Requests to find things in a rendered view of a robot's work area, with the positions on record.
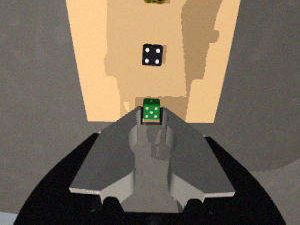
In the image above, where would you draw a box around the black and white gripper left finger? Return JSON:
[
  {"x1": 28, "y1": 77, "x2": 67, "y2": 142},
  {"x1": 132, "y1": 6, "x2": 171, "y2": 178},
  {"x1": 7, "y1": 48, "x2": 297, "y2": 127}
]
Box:
[{"x1": 13, "y1": 106, "x2": 143, "y2": 225}]

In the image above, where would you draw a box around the black die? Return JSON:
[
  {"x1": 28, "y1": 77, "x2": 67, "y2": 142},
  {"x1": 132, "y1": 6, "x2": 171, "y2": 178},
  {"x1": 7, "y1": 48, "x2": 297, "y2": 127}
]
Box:
[{"x1": 142, "y1": 44, "x2": 163, "y2": 66}]

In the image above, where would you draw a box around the peach flat mat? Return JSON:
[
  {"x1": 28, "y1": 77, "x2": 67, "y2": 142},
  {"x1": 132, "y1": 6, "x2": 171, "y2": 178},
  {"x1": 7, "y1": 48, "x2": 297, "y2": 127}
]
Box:
[{"x1": 66, "y1": 0, "x2": 240, "y2": 123}]

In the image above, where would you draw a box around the green die with white pips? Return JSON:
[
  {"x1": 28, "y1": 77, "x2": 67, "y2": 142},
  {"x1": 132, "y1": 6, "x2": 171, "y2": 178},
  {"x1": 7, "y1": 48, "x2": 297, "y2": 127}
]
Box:
[{"x1": 143, "y1": 98, "x2": 160, "y2": 120}]

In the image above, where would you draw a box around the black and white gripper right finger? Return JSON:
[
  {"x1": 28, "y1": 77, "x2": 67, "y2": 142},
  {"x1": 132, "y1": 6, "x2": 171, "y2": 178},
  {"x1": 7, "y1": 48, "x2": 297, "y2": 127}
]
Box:
[{"x1": 159, "y1": 107, "x2": 286, "y2": 225}]

